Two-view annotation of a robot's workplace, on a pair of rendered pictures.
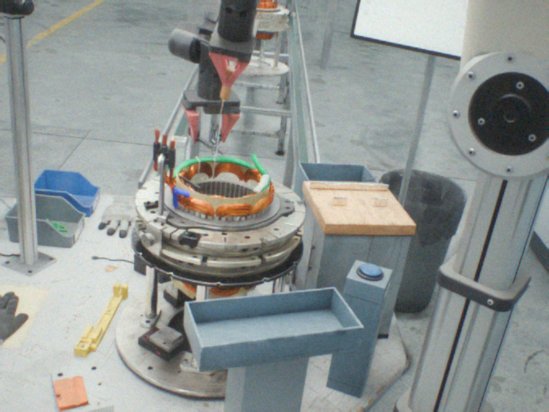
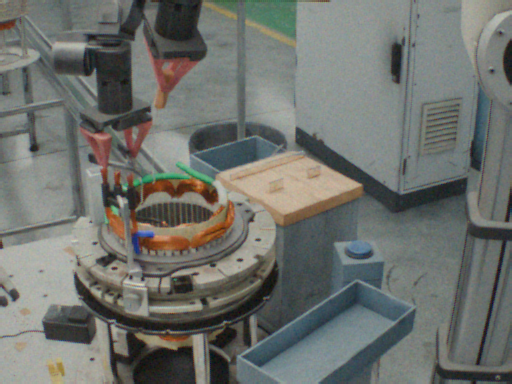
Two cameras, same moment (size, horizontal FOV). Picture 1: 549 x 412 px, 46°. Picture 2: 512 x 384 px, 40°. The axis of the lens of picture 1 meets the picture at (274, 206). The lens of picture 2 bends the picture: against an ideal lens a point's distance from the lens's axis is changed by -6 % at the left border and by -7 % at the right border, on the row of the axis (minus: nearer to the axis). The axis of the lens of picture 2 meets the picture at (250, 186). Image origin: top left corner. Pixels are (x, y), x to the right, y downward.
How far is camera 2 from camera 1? 0.41 m
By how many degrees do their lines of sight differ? 21
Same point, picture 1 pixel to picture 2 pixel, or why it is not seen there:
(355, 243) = (312, 224)
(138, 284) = (63, 352)
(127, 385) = not seen: outside the picture
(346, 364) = not seen: hidden behind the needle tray
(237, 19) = (188, 14)
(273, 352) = (354, 369)
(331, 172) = (225, 154)
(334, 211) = (278, 197)
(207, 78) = (114, 90)
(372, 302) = (373, 280)
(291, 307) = (325, 317)
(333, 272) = (296, 264)
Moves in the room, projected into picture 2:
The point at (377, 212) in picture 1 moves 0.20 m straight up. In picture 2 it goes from (317, 184) to (320, 79)
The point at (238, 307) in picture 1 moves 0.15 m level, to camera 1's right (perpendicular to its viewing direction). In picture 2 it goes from (283, 340) to (378, 312)
